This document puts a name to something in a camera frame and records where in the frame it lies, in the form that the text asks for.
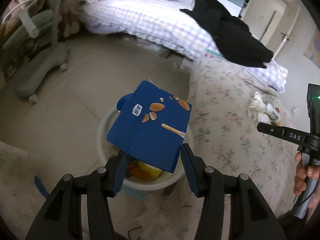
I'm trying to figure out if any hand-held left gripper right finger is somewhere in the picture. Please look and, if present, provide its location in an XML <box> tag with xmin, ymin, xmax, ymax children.
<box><xmin>180</xmin><ymin>143</ymin><xmax>287</xmax><ymax>240</ymax></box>

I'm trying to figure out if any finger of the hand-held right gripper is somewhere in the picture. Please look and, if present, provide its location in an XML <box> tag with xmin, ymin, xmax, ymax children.
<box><xmin>257</xmin><ymin>122</ymin><xmax>307</xmax><ymax>144</ymax></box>

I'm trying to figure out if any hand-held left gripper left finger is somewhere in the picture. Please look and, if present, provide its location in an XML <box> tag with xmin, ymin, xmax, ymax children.
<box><xmin>25</xmin><ymin>151</ymin><xmax>130</xmax><ymax>240</ymax></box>

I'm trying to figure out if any orange snack packet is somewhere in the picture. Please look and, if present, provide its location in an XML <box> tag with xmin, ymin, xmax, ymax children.
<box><xmin>126</xmin><ymin>163</ymin><xmax>148</xmax><ymax>181</ymax></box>

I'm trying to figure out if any yellow snack packet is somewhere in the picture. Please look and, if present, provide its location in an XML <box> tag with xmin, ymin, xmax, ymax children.
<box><xmin>137</xmin><ymin>160</ymin><xmax>163</xmax><ymax>179</ymax></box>

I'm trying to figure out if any white patterned waste bin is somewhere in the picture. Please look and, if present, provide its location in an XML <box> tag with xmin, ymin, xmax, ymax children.
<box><xmin>96</xmin><ymin>97</ymin><xmax>194</xmax><ymax>201</ymax></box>

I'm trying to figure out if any blue snack box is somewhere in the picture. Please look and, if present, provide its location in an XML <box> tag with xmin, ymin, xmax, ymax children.
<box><xmin>106</xmin><ymin>80</ymin><xmax>193</xmax><ymax>174</ymax></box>

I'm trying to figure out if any person's right hand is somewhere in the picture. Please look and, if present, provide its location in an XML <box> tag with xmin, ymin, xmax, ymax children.
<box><xmin>293</xmin><ymin>151</ymin><xmax>320</xmax><ymax>211</ymax></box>

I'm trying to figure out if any white plastic bottle green label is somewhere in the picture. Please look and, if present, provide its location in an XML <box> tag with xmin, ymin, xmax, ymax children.
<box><xmin>265</xmin><ymin>104</ymin><xmax>282</xmax><ymax>126</ymax></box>

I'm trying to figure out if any crumpled white tissue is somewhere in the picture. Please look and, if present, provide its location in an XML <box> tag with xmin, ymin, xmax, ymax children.
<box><xmin>247</xmin><ymin>92</ymin><xmax>267</xmax><ymax>113</ymax></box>
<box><xmin>256</xmin><ymin>112</ymin><xmax>272</xmax><ymax>124</ymax></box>

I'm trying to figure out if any floral bed sheet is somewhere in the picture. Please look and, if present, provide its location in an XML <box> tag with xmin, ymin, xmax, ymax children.
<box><xmin>186</xmin><ymin>58</ymin><xmax>313</xmax><ymax>221</ymax></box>

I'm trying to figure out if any blue strip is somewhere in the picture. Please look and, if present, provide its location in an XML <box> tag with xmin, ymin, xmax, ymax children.
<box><xmin>34</xmin><ymin>175</ymin><xmax>50</xmax><ymax>198</ymax></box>

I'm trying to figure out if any floral cloth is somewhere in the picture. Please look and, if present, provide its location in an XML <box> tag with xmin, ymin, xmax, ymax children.
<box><xmin>0</xmin><ymin>141</ymin><xmax>201</xmax><ymax>240</ymax></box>

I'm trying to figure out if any black coat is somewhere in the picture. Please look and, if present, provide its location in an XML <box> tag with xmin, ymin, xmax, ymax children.
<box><xmin>180</xmin><ymin>0</ymin><xmax>274</xmax><ymax>69</ymax></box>

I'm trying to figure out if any white door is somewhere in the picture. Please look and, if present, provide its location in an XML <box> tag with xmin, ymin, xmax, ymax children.
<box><xmin>241</xmin><ymin>0</ymin><xmax>301</xmax><ymax>61</ymax></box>

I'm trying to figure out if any grey swivel chair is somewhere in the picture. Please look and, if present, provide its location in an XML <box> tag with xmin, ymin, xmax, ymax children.
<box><xmin>0</xmin><ymin>0</ymin><xmax>72</xmax><ymax>103</ymax></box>

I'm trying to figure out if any purple checked quilt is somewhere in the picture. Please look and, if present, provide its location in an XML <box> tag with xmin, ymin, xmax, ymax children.
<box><xmin>74</xmin><ymin>0</ymin><xmax>289</xmax><ymax>93</ymax></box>

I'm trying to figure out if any beige plush blanket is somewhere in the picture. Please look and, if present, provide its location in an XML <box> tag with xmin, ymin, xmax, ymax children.
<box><xmin>0</xmin><ymin>0</ymin><xmax>54</xmax><ymax>48</ymax></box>

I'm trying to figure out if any black cable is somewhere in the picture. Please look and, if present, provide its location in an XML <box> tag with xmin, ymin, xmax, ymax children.
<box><xmin>126</xmin><ymin>226</ymin><xmax>143</xmax><ymax>240</ymax></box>

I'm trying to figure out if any wall poster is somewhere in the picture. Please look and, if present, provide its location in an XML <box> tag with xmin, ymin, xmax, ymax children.
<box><xmin>303</xmin><ymin>27</ymin><xmax>320</xmax><ymax>70</ymax></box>

